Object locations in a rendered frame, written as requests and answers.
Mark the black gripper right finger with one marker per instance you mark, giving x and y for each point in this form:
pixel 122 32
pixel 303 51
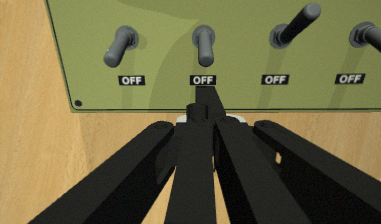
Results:
pixel 328 189

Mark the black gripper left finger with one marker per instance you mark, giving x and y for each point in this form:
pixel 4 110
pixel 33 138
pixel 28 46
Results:
pixel 124 187

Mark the olive green switch panel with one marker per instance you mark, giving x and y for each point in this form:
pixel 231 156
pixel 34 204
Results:
pixel 255 53

